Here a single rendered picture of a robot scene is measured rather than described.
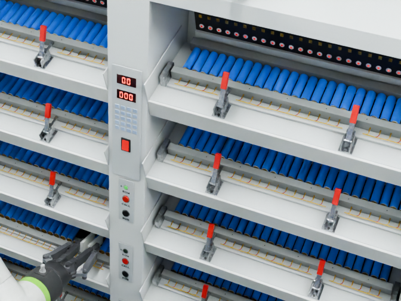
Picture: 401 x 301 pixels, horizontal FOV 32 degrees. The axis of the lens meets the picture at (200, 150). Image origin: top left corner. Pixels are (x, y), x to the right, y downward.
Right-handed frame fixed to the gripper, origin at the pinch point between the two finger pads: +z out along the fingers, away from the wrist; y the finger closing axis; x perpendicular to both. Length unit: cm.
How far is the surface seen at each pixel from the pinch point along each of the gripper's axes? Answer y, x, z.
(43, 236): 15.0, 3.6, -0.1
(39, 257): 14.1, 8.1, -3.2
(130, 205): -14.8, -21.0, -9.3
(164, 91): -21, -52, -10
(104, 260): -4.3, 3.7, -0.3
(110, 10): -9, -68, -17
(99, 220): -5.0, -11.7, -5.7
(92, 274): -2.3, 7.8, -2.6
